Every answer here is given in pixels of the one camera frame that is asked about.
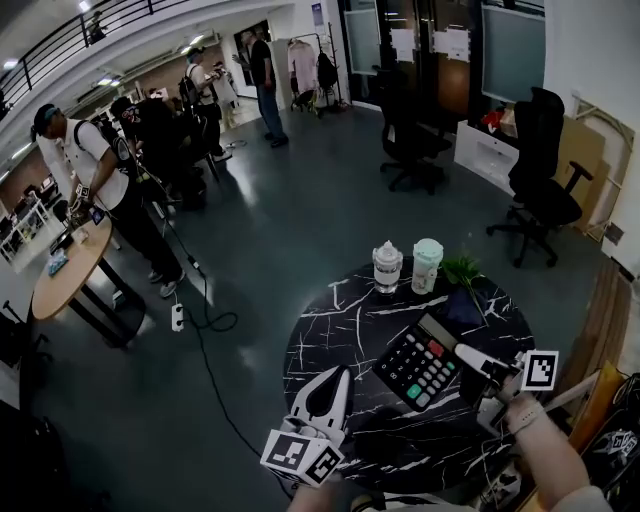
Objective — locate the black clothes rack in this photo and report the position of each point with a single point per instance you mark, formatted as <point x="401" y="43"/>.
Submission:
<point x="332" y="65"/>

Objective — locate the pale wristband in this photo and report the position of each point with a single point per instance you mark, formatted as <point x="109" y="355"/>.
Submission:
<point x="524" y="416"/>

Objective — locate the clear bottle with white lid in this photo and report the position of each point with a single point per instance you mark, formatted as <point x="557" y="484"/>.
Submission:
<point x="387" y="267"/>

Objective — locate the blue packet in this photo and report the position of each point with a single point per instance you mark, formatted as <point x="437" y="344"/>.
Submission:
<point x="57" y="262"/>

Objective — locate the white power strip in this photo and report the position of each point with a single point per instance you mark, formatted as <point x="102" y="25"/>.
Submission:
<point x="177" y="317"/>

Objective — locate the wooden frame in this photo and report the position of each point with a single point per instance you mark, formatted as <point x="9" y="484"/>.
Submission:
<point x="617" y="150"/>

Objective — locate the black calculator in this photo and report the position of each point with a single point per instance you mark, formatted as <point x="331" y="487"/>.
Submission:
<point x="417" y="367"/>

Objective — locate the person's right forearm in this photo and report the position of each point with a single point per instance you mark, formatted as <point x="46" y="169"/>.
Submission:
<point x="555" y="460"/>

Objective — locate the red item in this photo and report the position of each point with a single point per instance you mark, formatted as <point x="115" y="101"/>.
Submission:
<point x="492" y="121"/>

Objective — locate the dark blue cloth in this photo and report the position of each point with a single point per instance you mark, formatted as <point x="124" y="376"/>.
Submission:
<point x="465" y="307"/>

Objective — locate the brown cardboard sheets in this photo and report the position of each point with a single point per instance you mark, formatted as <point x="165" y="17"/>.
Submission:
<point x="582" y="150"/>

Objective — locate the white paper notice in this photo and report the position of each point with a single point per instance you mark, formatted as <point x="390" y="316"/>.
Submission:
<point x="403" y="45"/>
<point x="451" y="44"/>

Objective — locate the green leafy plant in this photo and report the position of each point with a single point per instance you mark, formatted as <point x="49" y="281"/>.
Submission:
<point x="462" y="270"/>

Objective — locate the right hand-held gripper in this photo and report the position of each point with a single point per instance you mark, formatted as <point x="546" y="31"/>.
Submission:
<point x="540" y="371"/>

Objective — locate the person's left forearm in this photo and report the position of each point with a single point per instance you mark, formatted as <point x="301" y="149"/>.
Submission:
<point x="317" y="497"/>

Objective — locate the mint green lidded cup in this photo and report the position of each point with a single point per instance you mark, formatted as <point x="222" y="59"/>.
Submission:
<point x="426" y="267"/>

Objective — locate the round wooden table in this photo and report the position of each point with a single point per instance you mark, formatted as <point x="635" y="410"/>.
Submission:
<point x="75" y="270"/>

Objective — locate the black hanging bag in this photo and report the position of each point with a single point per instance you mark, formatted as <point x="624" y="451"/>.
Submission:
<point x="326" y="72"/>

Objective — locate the black office chair with armrests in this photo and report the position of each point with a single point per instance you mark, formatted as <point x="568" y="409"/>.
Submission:
<point x="542" y="185"/>

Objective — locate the pink shirt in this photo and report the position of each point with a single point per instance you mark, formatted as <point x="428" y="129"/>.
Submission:
<point x="302" y="65"/>

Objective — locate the wooden shelf unit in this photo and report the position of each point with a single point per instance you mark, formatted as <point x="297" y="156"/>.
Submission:
<point x="607" y="325"/>

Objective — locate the frosted glass panel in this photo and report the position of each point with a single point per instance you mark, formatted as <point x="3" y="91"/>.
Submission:
<point x="362" y="42"/>
<point x="512" y="55"/>

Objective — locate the black balcony railing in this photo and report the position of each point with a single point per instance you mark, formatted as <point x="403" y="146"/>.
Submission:
<point x="60" y="45"/>

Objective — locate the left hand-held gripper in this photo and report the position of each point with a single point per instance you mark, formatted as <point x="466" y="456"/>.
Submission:
<point x="300" y="450"/>

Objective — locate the white cabinet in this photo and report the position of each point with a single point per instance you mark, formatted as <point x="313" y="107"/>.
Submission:
<point x="485" y="152"/>

